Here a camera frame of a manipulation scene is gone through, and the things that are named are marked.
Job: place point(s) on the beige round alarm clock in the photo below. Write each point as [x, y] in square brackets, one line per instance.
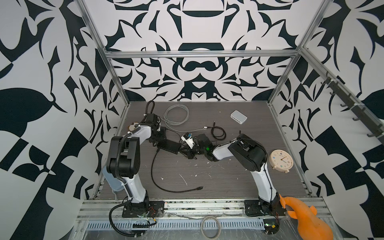
[281, 161]

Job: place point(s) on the black wall hook rail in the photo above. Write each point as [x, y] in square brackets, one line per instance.
[361, 111]

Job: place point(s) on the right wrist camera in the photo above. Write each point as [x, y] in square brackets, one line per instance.
[188, 139]

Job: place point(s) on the white network switch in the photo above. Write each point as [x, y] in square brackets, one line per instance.
[238, 117]

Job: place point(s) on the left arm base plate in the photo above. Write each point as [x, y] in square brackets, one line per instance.
[149, 209]

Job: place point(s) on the brown white round toy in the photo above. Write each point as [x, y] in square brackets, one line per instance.
[133, 126]

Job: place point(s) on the black ribbed switch box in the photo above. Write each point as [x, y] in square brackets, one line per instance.
[170, 146]

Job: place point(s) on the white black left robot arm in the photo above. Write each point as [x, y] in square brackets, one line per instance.
[124, 158]

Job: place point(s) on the light blue plastic lid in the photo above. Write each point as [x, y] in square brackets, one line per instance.
[114, 183]

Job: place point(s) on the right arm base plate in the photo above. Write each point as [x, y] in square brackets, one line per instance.
[257, 208]

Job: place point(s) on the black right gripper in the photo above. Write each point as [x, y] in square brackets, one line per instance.
[190, 155]

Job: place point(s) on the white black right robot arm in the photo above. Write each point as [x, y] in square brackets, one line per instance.
[248, 152]

